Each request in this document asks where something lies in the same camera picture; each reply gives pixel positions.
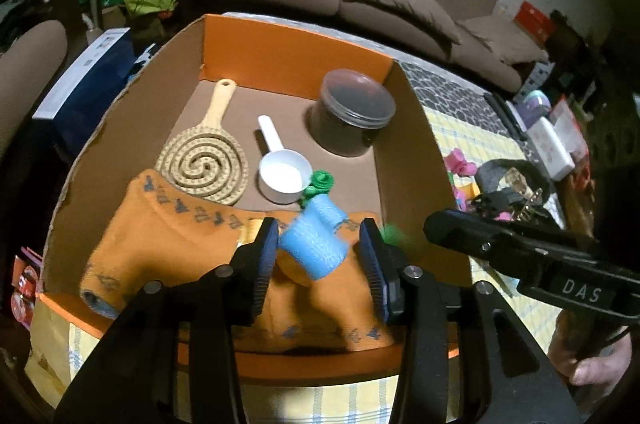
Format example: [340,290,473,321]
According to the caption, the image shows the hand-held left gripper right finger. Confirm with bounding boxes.
[359,218,583,424]

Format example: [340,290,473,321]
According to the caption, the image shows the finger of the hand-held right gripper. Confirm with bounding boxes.
[422,210,531,277]

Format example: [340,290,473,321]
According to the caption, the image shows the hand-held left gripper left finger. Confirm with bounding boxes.
[52,217,280,424]

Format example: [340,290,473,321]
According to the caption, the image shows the blue foam curler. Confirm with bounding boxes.
[279,196,351,281]

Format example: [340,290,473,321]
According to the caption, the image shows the white measuring scoop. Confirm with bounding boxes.
[256,115,314,205]

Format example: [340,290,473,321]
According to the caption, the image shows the orange patterned socks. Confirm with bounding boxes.
[79,169,396,352]

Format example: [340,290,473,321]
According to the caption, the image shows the green foam curler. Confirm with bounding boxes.
[299,169,335,209]

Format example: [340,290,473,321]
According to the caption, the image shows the orange cardboard box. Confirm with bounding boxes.
[35,14,473,382]

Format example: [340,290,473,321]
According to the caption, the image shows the beige spiral hairbrush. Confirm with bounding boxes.
[154,78,250,206]

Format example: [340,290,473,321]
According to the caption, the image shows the dark jar with clear lid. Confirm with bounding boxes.
[306,68,397,157]

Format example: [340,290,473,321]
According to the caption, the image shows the person's right hand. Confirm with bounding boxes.
[547,309,633,387]

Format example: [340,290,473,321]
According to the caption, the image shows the black woven belt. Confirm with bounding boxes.
[467,158,553,225]

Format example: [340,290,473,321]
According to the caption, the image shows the pile of coloured hair curlers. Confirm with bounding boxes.
[442,146,516,225]

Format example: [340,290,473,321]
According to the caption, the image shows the yellow plaid tablecloth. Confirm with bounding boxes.
[25,104,571,424]

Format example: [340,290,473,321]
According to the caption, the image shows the white tissue box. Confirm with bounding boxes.
[526,119,576,179]

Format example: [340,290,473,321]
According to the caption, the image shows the black remote control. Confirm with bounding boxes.
[486,92,529,143]

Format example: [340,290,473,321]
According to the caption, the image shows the purple round container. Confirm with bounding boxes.
[520,90,553,125]

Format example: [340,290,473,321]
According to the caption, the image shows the brown sofa cushion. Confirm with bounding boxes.
[457,18,550,65]
[344,0,463,45]

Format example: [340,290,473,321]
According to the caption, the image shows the red box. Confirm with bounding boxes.
[515,1,557,37]

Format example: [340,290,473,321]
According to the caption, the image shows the blue and white box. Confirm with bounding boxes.
[32,28,138,159]

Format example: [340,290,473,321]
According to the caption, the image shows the red printed packet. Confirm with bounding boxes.
[10,246,45,331]

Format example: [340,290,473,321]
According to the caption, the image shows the brown chair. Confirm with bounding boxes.
[0,20,68,155]

